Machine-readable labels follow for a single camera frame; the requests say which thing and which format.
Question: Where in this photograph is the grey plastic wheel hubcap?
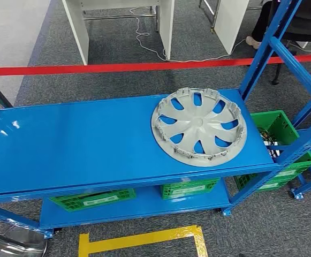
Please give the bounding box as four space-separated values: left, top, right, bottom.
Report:
151 87 247 168

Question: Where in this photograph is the long blue metal shelf rack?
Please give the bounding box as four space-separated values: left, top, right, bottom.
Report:
0 0 311 239

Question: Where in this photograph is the green plastic crate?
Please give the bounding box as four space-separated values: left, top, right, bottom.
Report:
234 110 311 192
160 177 222 200
49 188 137 213

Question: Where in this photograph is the red barrier belt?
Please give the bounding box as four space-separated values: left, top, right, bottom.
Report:
0 53 311 77

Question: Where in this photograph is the yellow floor tape outline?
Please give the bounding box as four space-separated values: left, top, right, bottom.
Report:
78 225 208 257

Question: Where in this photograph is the white desk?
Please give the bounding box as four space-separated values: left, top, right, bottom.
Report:
62 0 175 66
198 0 250 55

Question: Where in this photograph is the person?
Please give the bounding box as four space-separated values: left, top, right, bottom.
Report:
245 0 275 50

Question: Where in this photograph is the chrome stanchion with round base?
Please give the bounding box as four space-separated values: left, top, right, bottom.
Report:
0 223 48 257

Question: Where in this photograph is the black office chair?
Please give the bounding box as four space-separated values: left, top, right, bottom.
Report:
272 0 311 86

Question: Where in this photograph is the white floor cable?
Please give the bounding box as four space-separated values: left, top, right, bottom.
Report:
129 6 248 64

